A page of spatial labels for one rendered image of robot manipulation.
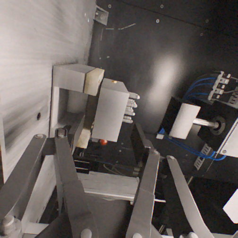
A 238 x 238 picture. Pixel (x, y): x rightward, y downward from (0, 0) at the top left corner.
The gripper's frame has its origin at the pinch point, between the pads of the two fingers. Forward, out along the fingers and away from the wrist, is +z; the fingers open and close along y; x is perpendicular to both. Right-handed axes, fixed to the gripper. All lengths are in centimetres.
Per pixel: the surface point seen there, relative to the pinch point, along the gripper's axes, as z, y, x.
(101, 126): 5.1, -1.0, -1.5
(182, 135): 11.1, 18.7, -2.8
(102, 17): 35.1, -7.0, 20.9
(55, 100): 4.4, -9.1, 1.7
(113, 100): 5.1, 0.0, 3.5
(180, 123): 11.1, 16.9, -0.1
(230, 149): 9.5, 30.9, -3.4
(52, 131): 3.9, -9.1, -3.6
